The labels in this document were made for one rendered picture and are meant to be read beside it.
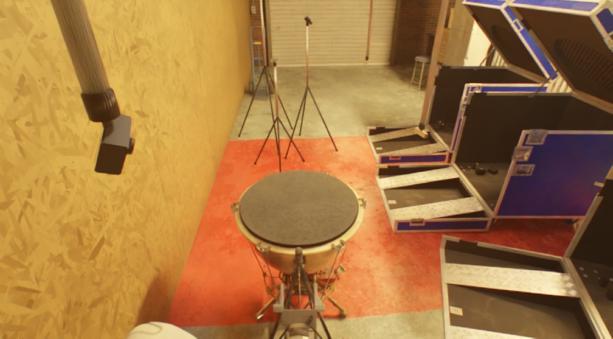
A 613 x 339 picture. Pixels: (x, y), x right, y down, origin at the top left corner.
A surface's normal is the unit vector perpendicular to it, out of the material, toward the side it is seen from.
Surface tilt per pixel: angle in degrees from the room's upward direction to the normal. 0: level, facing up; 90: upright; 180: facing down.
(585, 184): 90
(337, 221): 0
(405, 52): 90
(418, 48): 90
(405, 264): 0
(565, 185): 90
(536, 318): 1
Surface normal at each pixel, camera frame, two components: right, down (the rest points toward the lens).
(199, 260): 0.00, -0.88
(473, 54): 0.07, 0.47
